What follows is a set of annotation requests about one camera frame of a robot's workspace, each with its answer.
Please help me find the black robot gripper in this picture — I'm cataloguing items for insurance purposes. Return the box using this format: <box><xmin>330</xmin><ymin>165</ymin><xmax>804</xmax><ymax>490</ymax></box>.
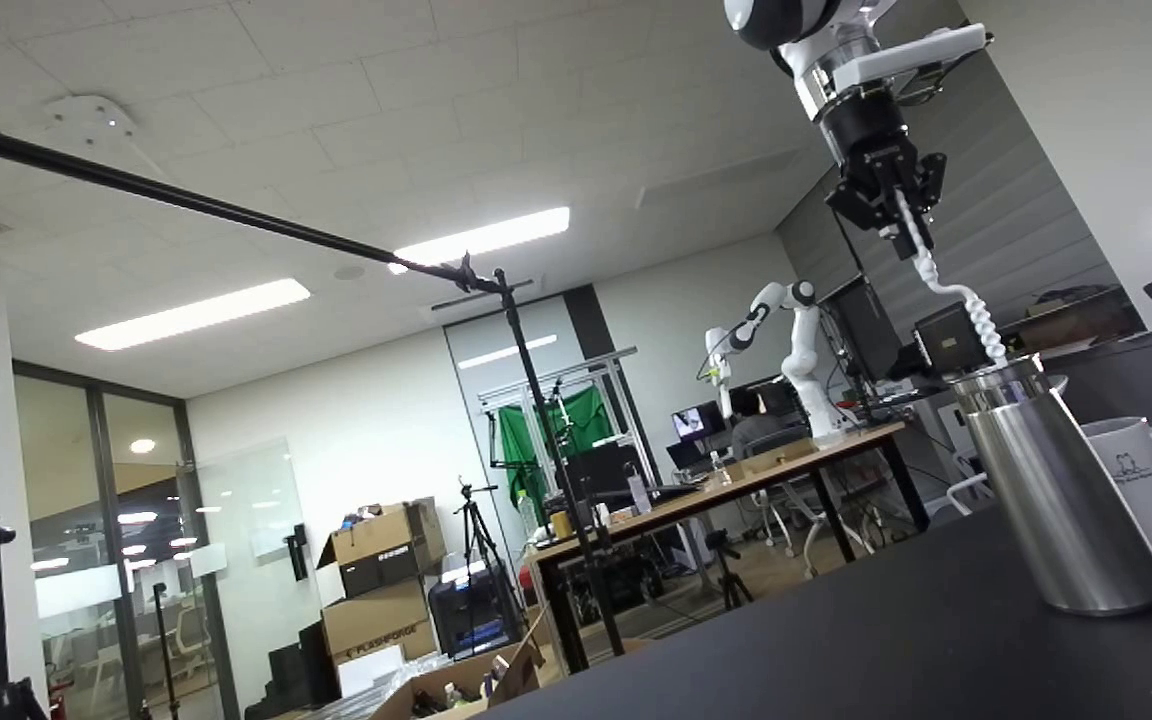
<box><xmin>812</xmin><ymin>85</ymin><xmax>951</xmax><ymax>264</ymax></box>

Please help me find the white bottle brush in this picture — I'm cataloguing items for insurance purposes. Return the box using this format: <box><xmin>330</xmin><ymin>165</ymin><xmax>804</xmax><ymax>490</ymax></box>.
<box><xmin>891</xmin><ymin>197</ymin><xmax>1014</xmax><ymax>366</ymax></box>

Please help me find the silver metal bottle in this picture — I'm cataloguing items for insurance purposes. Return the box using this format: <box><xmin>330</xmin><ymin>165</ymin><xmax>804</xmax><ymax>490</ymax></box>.
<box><xmin>951</xmin><ymin>353</ymin><xmax>1152</xmax><ymax>621</ymax></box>

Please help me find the small black monitor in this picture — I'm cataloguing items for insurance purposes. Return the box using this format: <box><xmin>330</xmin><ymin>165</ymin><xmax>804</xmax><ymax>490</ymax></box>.
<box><xmin>917</xmin><ymin>299</ymin><xmax>995</xmax><ymax>378</ymax></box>

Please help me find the brown box on shelf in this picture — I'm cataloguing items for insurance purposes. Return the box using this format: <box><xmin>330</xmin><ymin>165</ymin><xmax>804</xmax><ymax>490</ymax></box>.
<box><xmin>1003</xmin><ymin>282</ymin><xmax>1147</xmax><ymax>360</ymax></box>

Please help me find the small lit computer screen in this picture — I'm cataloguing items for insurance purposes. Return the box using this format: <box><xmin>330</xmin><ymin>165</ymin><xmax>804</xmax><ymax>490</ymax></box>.
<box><xmin>667</xmin><ymin>405</ymin><xmax>718</xmax><ymax>442</ymax></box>

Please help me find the wooden table with black legs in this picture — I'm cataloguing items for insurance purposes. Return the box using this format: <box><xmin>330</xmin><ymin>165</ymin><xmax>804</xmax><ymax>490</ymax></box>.
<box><xmin>526</xmin><ymin>419</ymin><xmax>938</xmax><ymax>675</ymax></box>

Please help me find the green cloth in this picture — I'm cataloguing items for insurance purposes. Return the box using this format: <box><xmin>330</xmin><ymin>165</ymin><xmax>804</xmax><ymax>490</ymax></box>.
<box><xmin>549</xmin><ymin>384</ymin><xmax>620</xmax><ymax>460</ymax></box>
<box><xmin>488</xmin><ymin>401</ymin><xmax>553</xmax><ymax>512</ymax></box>

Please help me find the short black tripod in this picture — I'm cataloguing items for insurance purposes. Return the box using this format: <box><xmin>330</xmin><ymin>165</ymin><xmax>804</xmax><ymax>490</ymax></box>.
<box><xmin>704</xmin><ymin>527</ymin><xmax>758</xmax><ymax>616</ymax></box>

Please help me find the rectangular ceiling light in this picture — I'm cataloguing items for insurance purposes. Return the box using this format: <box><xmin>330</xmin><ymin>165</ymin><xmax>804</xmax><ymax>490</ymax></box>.
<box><xmin>384</xmin><ymin>203</ymin><xmax>576</xmax><ymax>279</ymax></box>
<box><xmin>73</xmin><ymin>274</ymin><xmax>315</xmax><ymax>356</ymax></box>

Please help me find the black light stand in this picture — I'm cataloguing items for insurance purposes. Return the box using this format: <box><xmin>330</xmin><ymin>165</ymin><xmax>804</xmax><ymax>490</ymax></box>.
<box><xmin>491</xmin><ymin>267</ymin><xmax>628</xmax><ymax>663</ymax></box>

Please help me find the open cardboard box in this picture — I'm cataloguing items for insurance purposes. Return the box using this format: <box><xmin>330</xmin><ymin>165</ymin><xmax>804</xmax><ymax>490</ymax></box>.
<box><xmin>315</xmin><ymin>497</ymin><xmax>448</xmax><ymax>599</ymax></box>

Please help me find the closed cardboard box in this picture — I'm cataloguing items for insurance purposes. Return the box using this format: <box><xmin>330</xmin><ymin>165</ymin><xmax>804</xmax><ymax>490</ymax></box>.
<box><xmin>315</xmin><ymin>579</ymin><xmax>440</xmax><ymax>667</ymax></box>

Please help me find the black boom pole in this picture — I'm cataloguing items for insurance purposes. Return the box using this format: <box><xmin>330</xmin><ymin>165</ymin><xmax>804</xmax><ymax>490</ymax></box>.
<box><xmin>0</xmin><ymin>108</ymin><xmax>541</xmax><ymax>299</ymax></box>

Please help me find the round white ceiling fixture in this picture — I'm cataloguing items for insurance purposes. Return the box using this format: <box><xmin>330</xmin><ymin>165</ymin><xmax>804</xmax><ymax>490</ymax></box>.
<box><xmin>45</xmin><ymin>87</ymin><xmax>146</xmax><ymax>147</ymax></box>

